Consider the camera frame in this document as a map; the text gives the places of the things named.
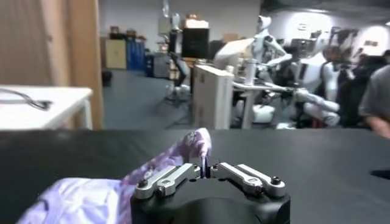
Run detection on seated person gray shirt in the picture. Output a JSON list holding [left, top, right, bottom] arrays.
[[359, 65, 390, 119]]

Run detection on white table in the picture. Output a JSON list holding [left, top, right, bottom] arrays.
[[0, 85, 94, 131]]

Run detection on looped black cable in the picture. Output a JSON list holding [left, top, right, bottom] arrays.
[[0, 88, 52, 111]]

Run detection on black table cover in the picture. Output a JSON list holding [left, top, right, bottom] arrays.
[[0, 128, 390, 224]]

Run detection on white standing desk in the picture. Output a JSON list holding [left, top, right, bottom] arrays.
[[233, 81, 293, 129]]

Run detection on person's forearm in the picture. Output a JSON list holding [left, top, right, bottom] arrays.
[[365, 115, 390, 139]]

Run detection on tall white cardboard box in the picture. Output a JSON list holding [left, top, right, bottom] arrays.
[[192, 64, 235, 130]]

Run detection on small white robot base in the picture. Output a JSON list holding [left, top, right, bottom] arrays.
[[166, 83, 191, 101]]

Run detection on wooden folding screen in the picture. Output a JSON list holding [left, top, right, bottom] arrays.
[[0, 0, 104, 130]]

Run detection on white curved sheet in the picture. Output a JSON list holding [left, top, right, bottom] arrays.
[[213, 38, 255, 72]]

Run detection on black monitor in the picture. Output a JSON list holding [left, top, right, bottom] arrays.
[[181, 27, 210, 59]]

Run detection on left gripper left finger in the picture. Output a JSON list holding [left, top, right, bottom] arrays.
[[133, 163, 201, 200]]

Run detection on white humanoid robot black panel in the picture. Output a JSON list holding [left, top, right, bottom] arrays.
[[292, 29, 360, 127]]

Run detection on blue cabinet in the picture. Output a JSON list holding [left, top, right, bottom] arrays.
[[126, 39, 146, 71]]

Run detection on lavender t-shirt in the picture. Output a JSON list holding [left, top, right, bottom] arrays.
[[16, 127, 213, 224]]

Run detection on yellow cabinet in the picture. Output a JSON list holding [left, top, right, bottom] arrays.
[[105, 38, 127, 70]]

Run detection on black trash bin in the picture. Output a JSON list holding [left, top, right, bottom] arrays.
[[102, 69, 113, 88]]

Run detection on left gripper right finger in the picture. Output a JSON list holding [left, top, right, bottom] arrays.
[[210, 161, 286, 198]]

